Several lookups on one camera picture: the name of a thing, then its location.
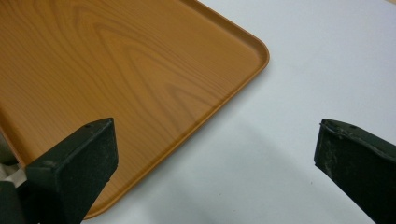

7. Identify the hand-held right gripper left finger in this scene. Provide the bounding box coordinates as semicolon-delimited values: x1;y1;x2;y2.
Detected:
17;117;120;224

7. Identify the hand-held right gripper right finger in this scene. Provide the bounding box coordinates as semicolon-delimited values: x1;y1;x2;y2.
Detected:
313;118;396;224

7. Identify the wood-grain tray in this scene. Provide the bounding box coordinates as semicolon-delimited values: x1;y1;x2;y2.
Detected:
0;0;271;220

